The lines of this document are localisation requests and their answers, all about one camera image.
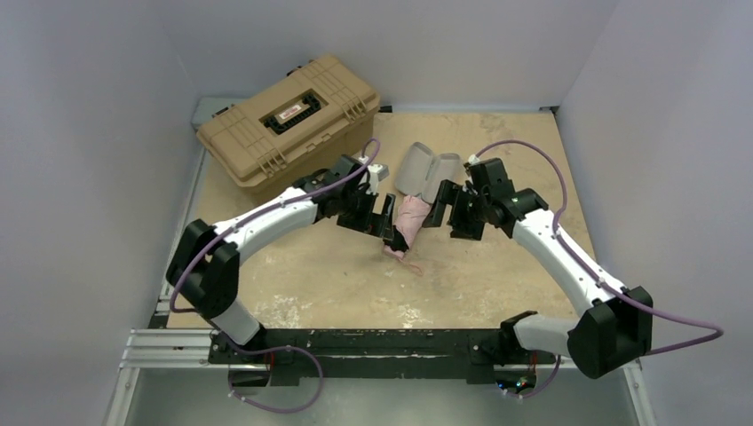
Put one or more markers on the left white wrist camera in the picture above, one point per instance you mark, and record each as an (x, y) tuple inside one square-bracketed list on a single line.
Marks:
[(375, 174)]

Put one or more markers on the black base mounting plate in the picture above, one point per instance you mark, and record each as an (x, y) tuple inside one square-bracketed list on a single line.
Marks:
[(474, 355)]

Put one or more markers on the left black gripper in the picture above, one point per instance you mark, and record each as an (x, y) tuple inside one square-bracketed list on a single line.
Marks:
[(369, 217)]

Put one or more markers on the tan plastic toolbox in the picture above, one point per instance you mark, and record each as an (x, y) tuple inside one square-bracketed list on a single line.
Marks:
[(291, 124)]

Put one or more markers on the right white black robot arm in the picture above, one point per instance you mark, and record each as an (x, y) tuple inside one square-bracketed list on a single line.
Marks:
[(610, 330)]

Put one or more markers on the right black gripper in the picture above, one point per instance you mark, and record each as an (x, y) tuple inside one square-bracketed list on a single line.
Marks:
[(449, 204)]

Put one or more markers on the pink umbrella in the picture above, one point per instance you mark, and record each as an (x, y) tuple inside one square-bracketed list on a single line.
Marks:
[(409, 221)]

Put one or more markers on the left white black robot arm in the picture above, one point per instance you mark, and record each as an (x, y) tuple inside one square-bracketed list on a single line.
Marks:
[(205, 268)]

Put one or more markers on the pink grey umbrella case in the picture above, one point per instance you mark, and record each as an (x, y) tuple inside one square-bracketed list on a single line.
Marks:
[(422, 171)]

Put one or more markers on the aluminium frame rail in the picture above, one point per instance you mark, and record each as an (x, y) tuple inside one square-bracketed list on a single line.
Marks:
[(166, 379)]

